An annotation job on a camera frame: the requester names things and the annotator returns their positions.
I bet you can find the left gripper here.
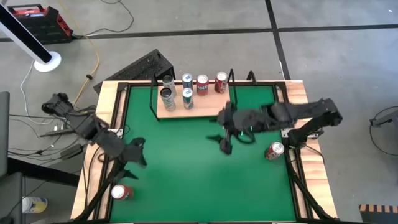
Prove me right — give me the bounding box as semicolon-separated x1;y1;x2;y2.
119;137;148;181

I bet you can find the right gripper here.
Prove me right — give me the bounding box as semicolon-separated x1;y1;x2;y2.
206;101;249;156

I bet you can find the red Fanta can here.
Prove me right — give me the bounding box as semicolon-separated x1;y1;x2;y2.
111;184;135;202
195;74;210;97

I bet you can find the red and white soda can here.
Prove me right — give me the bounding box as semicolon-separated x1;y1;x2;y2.
264;141;285;161

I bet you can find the Red Bull sugarfree can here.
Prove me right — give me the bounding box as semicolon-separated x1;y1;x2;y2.
182;87;195;110

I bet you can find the red Coca-Cola can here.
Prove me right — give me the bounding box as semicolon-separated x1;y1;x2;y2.
214;72;229;95

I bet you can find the tall silver green-print can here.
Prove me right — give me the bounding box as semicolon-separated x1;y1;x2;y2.
159;87;177;113

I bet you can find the blue silver energy drink can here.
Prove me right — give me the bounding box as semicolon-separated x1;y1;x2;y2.
181;73;194;91

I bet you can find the tall white drink can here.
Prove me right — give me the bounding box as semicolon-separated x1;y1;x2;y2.
162;74;177;94

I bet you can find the green table mat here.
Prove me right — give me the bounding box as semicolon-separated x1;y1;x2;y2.
110;85;298;222

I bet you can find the black power brick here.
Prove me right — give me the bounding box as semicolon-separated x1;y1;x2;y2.
60;144;85;160

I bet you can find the grey power strip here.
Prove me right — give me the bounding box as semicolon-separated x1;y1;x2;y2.
39;128;75;138

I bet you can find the black floor beam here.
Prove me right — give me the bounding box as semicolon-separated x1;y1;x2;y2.
7;157;80;187

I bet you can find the white yellow wipes canister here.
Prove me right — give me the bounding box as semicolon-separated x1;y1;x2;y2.
21;195;49;215

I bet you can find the dark grey box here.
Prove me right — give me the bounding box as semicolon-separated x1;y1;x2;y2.
0;172;25;224

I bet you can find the dark grey panel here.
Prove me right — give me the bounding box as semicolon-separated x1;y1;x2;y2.
0;91;11;178

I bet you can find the grey stand base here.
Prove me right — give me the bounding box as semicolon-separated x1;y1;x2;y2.
369;110;398;128

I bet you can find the red and black tool case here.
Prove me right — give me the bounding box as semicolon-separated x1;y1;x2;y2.
7;3;74;45

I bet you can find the orange black striped block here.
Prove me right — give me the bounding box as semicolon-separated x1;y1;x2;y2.
359;203;398;224

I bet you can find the white floor stand black panel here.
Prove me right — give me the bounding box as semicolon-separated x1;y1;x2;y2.
0;2;62;73

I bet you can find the black table cable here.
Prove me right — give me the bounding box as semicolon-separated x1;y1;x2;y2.
303;143;326;164

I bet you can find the yellow cable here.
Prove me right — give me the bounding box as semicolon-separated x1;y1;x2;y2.
57;0;101;105

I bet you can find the white cable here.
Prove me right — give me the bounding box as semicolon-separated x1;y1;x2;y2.
20;60;44;125

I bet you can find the thin black floor cable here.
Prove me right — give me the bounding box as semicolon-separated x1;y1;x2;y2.
76;0;135;40

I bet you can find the black cable loop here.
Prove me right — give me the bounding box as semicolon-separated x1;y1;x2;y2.
369;105;398;161

